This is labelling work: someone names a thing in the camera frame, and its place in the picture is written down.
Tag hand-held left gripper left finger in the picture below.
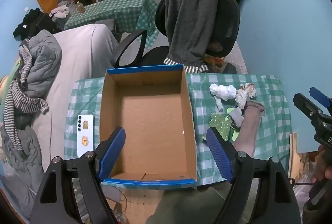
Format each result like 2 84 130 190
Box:
30 127 126 224

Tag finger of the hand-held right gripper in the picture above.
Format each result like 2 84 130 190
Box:
309 87 332 109
293 93 326 121

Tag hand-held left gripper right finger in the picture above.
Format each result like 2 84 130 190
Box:
206 127 303 224

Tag lime green cloth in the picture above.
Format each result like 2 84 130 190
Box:
225 107 241 142

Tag green knitted dishcloth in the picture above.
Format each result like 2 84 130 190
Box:
209 112 232 142

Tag small grey sock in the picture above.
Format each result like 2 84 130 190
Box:
229 107 244 127

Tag large grey-brown sock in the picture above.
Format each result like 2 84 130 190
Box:
233 101 265 157

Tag cardboard box with blue rim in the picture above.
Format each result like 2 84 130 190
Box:
99 64 198 185

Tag patterned knotted cloth bundle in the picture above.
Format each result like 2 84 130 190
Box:
235 83 257 110

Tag white cloth bundle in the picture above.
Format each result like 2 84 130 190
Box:
209 84 237 101

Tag person's right hand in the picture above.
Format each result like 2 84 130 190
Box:
312 145 332 183

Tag white smartphone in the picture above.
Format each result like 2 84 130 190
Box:
77 114 94 158

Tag green checked tablecloth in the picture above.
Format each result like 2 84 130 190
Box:
63 74 293 187

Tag person's olive trousers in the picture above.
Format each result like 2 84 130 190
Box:
145 185 249 224

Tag dark grey quilted coat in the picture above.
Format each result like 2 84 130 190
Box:
0 115 46 214

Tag orange patterned bag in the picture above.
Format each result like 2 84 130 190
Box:
207 56 227 69

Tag bed with grey sheet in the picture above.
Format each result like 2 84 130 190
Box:
31 24 120 214

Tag grey striped garment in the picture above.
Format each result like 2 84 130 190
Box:
4 39 50 152

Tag black office chair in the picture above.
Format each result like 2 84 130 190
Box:
114 0 240 74

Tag grey puffer jacket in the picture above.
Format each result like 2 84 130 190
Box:
24 30 63 100

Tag green pillow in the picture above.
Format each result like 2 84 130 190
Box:
0 58 21 100

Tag dark grey fleece garment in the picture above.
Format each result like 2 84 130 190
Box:
163 0 221 74

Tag table with green checked cloth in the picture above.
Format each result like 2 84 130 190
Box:
63 0 159 49

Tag grey clothes pile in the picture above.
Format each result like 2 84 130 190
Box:
49 4 70 20

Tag black clothes pile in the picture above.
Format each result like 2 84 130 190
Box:
13 8 59 39

